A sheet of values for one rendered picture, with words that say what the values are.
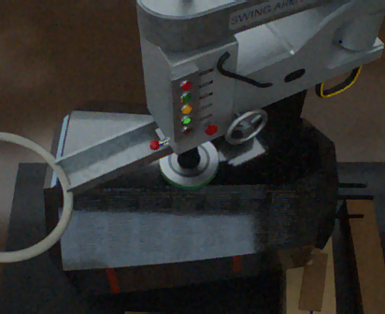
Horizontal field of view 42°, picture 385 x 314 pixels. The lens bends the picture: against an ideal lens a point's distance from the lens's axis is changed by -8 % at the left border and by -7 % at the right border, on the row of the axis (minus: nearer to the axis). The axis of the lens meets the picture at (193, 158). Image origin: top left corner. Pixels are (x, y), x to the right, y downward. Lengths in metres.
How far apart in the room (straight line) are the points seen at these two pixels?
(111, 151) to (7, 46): 2.24
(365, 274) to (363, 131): 0.98
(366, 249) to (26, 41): 2.64
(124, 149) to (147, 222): 0.37
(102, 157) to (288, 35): 0.71
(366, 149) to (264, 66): 1.77
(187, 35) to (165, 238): 0.96
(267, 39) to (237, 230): 0.76
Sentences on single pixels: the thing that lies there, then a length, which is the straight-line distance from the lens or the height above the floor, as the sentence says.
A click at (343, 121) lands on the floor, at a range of 3.33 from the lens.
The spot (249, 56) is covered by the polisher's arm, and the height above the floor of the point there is 1.43.
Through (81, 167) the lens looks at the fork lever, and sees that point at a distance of 1.74.
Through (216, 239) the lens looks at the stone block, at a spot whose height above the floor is 0.72.
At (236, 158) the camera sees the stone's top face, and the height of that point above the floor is 0.87.
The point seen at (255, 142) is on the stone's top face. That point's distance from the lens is 2.08.
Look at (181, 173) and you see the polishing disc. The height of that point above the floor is 0.92.
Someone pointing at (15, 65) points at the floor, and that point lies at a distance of 3.71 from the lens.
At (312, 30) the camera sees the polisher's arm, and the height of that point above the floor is 1.50.
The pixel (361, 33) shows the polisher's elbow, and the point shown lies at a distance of 1.82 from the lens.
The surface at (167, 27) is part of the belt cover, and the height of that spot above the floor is 1.70.
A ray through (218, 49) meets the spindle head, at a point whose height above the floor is 1.58.
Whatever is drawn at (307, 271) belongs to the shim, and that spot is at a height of 0.24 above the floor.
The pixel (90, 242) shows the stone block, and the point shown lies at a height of 0.71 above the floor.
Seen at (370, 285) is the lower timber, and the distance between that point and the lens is 2.75.
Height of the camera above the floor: 2.59
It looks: 58 degrees down
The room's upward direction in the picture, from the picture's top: straight up
